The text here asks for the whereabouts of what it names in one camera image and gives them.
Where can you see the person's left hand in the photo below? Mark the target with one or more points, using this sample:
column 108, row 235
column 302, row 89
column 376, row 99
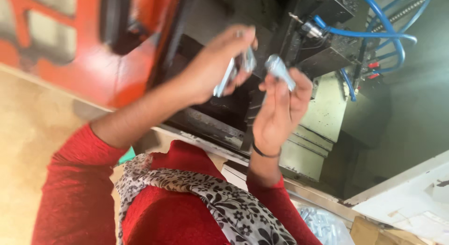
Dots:
column 207, row 67

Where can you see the person's right hand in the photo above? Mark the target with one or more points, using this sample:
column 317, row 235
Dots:
column 277, row 122

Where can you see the bundle of silver metal bolts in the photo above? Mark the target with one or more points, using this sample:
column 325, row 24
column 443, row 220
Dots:
column 227, row 76

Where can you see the single silver metal bolt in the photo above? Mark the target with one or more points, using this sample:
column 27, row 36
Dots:
column 279, row 69

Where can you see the pale green machine base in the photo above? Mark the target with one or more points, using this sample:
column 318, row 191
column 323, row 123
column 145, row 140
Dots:
column 315, row 132

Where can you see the dark metal lathe machine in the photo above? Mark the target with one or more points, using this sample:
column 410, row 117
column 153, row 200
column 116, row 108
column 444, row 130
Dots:
column 224, row 111

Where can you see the black and white floral scarf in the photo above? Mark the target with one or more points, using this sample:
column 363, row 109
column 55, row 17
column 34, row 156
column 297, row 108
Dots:
column 217, row 199

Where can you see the clear bag of metal bolts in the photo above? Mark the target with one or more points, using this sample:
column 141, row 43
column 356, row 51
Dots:
column 324, row 225

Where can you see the small green object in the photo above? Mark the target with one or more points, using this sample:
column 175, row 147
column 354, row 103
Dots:
column 127, row 156

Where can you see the orange machine guard door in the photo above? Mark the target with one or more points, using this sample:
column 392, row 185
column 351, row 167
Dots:
column 80, row 45

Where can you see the brown cardboard box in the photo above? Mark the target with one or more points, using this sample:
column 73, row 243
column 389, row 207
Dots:
column 379, row 234

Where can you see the white machine cover panel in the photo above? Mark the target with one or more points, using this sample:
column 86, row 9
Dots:
column 414, row 192

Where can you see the person's red knit top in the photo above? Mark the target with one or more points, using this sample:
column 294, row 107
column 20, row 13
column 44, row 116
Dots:
column 87, row 192

